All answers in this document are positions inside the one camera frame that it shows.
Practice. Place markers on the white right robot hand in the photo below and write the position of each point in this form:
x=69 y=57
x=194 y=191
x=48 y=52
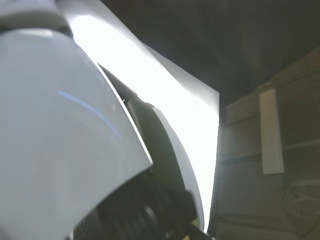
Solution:
x=50 y=125

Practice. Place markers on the brown wooden cabinet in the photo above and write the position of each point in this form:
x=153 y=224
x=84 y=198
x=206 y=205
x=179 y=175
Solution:
x=300 y=112

